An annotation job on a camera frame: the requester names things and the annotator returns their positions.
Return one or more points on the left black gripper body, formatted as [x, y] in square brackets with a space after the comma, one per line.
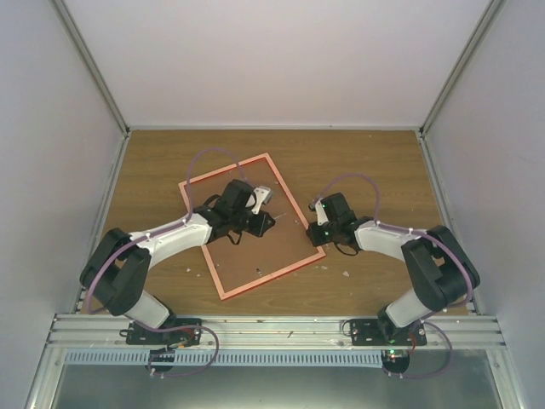
[238, 218]

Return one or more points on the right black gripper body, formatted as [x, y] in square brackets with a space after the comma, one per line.
[325, 239]

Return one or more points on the red picture frame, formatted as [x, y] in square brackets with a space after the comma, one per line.
[221, 277]

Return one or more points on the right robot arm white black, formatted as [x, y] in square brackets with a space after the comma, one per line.
[440, 271]

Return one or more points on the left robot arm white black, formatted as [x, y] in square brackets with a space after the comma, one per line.
[116, 272]

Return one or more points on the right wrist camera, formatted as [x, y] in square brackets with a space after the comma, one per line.
[318, 208]

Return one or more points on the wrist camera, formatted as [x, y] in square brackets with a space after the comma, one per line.
[318, 208]
[260, 196]

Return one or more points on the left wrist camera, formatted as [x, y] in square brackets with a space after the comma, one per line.
[260, 196]

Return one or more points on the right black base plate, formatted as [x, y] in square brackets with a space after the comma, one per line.
[367, 332]

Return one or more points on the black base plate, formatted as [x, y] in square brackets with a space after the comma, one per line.
[367, 332]
[183, 332]

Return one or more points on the aluminium rail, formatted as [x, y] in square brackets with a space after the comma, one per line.
[276, 332]

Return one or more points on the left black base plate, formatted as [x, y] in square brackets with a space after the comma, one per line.
[183, 332]

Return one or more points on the grey slotted cable duct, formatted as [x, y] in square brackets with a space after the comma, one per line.
[197, 357]

